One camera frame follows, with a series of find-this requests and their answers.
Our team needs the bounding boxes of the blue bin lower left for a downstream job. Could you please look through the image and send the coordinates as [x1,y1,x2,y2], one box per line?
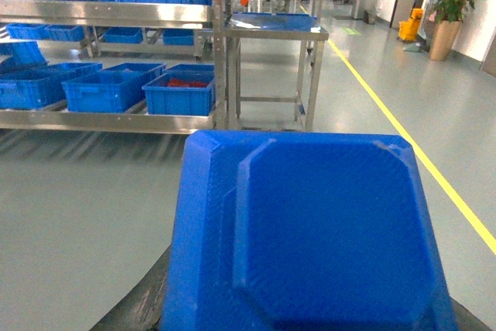
[1,62,103,110]

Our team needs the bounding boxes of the blue bin with red parts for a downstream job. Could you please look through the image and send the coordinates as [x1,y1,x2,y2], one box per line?
[142,64,215,116]

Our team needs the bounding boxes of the yellow mop bucket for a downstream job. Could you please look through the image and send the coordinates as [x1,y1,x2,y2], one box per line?
[398,8,423,41]

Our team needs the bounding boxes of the green potted plant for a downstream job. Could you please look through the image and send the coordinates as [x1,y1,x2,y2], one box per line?
[429,0,477,61]

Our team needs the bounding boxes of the stainless steel shelf rack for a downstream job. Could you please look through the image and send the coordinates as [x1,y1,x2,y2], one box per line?
[1,0,235,135]

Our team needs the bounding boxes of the steel work table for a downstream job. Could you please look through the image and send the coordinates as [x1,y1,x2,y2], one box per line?
[225,13,329,132]

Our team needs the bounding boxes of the red parts in bin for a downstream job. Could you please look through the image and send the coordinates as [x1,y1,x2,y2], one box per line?
[167,78,208,88]

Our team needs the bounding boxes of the blue bin lower middle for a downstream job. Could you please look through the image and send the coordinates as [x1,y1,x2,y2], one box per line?
[62,63,167,113]

